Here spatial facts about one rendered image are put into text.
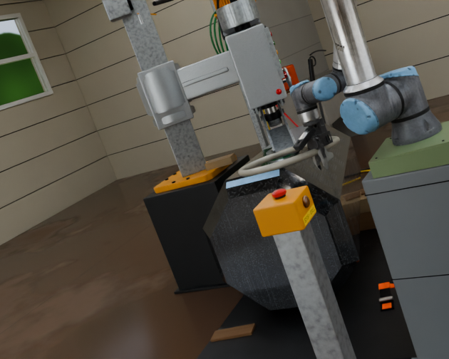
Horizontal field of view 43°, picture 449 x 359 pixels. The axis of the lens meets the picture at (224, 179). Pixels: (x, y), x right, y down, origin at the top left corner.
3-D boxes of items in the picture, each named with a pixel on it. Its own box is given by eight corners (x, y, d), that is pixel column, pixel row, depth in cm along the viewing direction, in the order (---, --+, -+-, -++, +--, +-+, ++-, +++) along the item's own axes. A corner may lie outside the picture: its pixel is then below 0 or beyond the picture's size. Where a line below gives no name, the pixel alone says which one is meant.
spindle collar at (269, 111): (267, 125, 332) (250, 75, 326) (282, 120, 331) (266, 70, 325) (268, 128, 321) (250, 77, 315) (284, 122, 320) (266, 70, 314)
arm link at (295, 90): (296, 83, 232) (283, 87, 241) (306, 112, 234) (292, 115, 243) (313, 77, 237) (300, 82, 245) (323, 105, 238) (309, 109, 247)
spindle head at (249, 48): (250, 108, 349) (226, 38, 340) (284, 96, 347) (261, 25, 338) (251, 115, 314) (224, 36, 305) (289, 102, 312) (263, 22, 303)
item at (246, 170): (241, 169, 290) (239, 164, 289) (333, 137, 285) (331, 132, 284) (236, 183, 241) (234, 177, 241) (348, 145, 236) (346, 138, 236)
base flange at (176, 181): (152, 194, 401) (150, 188, 400) (184, 172, 442) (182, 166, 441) (210, 180, 377) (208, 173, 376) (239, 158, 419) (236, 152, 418)
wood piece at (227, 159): (206, 170, 391) (204, 164, 390) (210, 167, 401) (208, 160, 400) (233, 163, 384) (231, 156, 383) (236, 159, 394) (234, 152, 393)
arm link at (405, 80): (437, 102, 216) (422, 58, 212) (408, 119, 208) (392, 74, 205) (407, 107, 229) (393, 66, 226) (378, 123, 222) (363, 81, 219)
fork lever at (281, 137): (254, 112, 348) (251, 105, 345) (284, 102, 346) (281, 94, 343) (269, 162, 286) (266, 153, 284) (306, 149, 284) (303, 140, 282)
